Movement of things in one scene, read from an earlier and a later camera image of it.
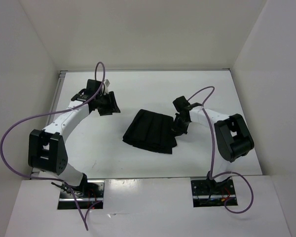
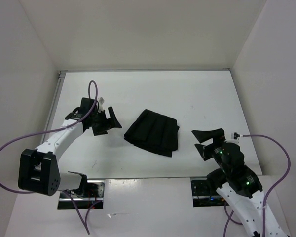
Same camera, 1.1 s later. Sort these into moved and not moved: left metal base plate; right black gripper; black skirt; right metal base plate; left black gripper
Moved: left black gripper; right black gripper
Not moved: black skirt; left metal base plate; right metal base plate
